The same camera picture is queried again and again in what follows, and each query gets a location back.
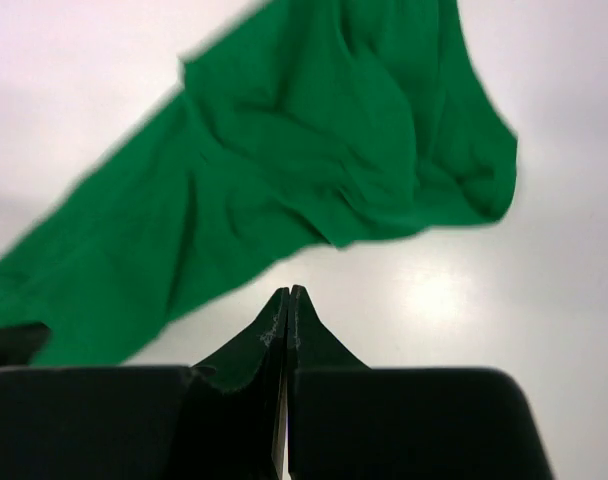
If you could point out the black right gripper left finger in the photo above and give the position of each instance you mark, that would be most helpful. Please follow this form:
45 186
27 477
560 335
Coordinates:
217 419

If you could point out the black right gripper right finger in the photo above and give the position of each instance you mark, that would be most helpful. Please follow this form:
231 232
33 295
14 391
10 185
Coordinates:
347 420

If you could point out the green t shirt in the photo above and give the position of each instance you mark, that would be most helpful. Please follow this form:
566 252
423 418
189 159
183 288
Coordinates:
312 122

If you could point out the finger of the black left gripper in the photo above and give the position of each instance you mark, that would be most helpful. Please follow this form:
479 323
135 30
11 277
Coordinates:
20 343

